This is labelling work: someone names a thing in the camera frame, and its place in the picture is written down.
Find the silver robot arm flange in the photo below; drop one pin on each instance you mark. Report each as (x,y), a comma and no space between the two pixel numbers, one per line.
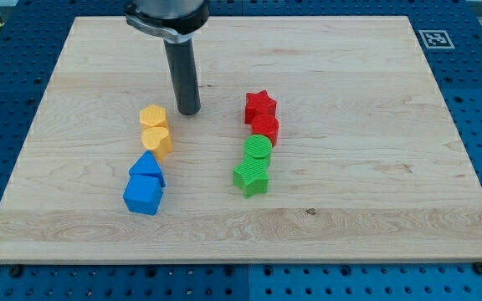
(172,20)

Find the yellow heart block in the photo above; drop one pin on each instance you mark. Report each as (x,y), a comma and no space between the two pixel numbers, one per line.
(158,141)

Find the green cylinder block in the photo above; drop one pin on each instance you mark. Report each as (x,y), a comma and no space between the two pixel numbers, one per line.
(258,147)

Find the green star block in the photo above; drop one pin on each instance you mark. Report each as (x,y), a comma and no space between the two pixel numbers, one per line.
(251,176)

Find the red cylinder block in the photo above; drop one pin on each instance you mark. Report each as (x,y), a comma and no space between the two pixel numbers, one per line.
(266,125)

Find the red star block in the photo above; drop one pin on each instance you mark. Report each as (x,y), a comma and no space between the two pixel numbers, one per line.
(258,104)

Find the wooden board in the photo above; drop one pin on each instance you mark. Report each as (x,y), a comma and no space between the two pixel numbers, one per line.
(368,166)

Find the blue triangle block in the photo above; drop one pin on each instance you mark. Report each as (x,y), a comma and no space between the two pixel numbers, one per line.
(147,165)

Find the yellow hexagon block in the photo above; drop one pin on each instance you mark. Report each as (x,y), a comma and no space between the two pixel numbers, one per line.
(153,116)

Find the blue cube block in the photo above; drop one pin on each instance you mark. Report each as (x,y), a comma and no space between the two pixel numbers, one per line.
(143,194)

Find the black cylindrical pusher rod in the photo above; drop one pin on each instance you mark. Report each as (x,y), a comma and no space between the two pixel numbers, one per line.
(181,62)

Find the white fiducial marker tag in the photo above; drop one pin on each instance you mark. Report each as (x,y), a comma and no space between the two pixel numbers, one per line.
(436,39)

